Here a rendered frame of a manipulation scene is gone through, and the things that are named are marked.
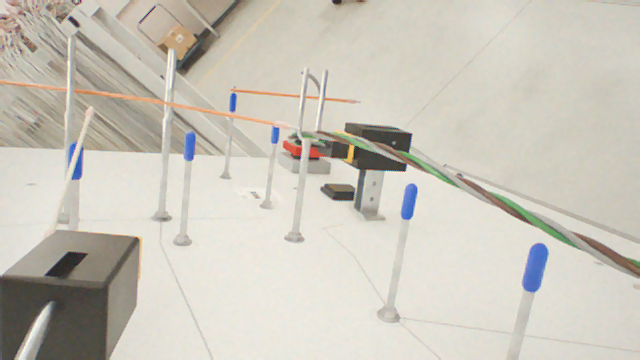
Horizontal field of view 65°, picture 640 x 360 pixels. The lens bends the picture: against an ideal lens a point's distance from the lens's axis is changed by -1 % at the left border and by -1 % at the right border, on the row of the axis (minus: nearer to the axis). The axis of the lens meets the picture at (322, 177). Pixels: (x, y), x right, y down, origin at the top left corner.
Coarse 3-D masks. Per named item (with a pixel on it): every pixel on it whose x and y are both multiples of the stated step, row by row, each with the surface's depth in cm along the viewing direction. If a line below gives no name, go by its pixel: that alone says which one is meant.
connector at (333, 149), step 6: (330, 132) 51; (330, 144) 48; (336, 144) 48; (342, 144) 48; (318, 150) 51; (324, 150) 49; (330, 150) 48; (336, 150) 48; (342, 150) 49; (348, 150) 49; (354, 150) 49; (330, 156) 48; (336, 156) 48; (342, 156) 49; (354, 156) 49
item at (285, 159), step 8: (280, 152) 71; (280, 160) 70; (288, 160) 68; (296, 160) 67; (312, 160) 68; (320, 160) 69; (288, 168) 67; (296, 168) 67; (312, 168) 67; (320, 168) 68; (328, 168) 68
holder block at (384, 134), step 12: (348, 132) 51; (360, 132) 49; (372, 132) 49; (384, 132) 49; (396, 132) 50; (408, 132) 50; (396, 144) 50; (408, 144) 51; (360, 156) 49; (372, 156) 50; (384, 156) 50; (360, 168) 49; (372, 168) 50; (384, 168) 50; (396, 168) 51
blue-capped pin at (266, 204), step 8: (272, 128) 48; (272, 136) 49; (272, 144) 49; (272, 152) 49; (272, 160) 49; (272, 168) 49; (272, 176) 50; (264, 200) 50; (264, 208) 50; (272, 208) 50
